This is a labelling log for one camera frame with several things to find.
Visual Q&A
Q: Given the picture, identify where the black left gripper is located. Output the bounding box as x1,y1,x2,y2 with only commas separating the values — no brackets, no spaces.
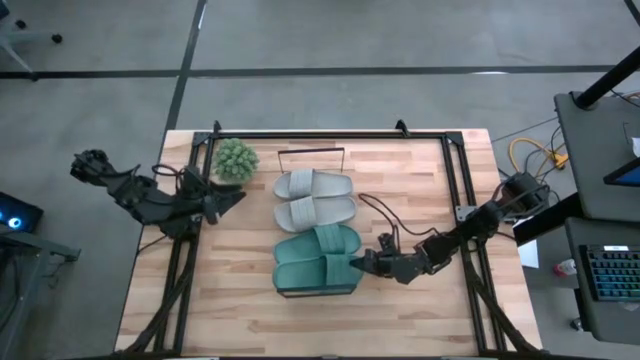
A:
199,190,248,225

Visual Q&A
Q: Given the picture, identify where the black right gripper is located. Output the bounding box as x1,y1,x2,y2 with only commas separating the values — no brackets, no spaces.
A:
349,244,431,286

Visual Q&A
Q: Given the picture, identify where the green rubber slide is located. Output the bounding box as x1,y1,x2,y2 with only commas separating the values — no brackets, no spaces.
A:
272,223,363,267
271,253,366,294

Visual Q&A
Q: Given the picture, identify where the grey rubber slide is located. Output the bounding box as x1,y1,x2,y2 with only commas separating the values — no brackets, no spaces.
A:
272,168,355,202
273,195,359,234

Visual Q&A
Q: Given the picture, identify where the black metal shoe shelf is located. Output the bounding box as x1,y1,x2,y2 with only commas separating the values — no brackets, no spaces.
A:
276,146,359,299

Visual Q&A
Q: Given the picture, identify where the green plant in white pot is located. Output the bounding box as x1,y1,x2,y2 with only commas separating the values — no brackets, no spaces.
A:
211,137,261,184

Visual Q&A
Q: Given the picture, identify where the white paper sheet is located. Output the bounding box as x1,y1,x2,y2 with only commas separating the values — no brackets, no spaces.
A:
516,239,541,270

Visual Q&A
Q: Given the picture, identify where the black beam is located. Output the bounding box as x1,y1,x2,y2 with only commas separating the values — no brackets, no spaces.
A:
511,191,585,247

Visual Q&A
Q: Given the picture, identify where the red and white bottle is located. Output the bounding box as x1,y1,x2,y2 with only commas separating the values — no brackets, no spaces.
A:
552,258,578,278

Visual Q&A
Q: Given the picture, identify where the computer with blue light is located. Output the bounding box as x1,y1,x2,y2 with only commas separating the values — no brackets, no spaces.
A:
0,191,45,234

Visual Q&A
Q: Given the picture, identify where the dark grey desk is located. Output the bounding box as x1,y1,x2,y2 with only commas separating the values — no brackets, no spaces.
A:
564,216,640,347

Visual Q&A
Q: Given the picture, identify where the backlit keyboard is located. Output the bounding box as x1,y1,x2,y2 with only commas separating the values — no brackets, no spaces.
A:
579,243,640,303

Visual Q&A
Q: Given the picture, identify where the grey office chair base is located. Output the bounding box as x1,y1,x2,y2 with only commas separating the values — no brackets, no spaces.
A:
0,0,64,82

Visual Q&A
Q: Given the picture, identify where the tablet with blue screen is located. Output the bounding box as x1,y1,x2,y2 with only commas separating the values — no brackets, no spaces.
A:
602,156,640,188

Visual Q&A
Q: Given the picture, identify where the black pole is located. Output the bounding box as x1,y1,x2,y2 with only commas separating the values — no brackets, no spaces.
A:
571,44,640,110

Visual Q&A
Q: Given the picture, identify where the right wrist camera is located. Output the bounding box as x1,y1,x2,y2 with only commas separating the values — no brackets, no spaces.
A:
376,231,400,257

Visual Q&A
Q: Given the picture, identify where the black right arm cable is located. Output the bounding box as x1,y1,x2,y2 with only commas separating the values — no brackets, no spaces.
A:
356,192,442,239

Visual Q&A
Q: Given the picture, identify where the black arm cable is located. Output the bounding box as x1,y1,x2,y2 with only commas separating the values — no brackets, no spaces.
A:
151,163,185,192
356,192,442,239

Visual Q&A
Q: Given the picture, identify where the black aluminium rig frame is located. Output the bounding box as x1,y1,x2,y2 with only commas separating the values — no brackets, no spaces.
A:
113,119,542,359

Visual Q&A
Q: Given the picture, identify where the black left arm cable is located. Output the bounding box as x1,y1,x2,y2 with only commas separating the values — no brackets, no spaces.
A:
151,163,185,192

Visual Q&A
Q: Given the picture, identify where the yellow cable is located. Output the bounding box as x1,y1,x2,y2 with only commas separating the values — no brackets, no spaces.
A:
508,136,570,177

